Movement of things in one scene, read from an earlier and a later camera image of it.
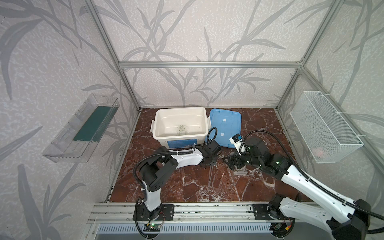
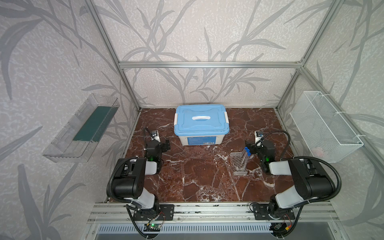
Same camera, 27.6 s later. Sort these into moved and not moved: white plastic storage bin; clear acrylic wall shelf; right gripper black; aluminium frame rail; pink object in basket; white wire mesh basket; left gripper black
Moved: left gripper black; white plastic storage bin; right gripper black
Not moved: aluminium frame rail; clear acrylic wall shelf; pink object in basket; white wire mesh basket
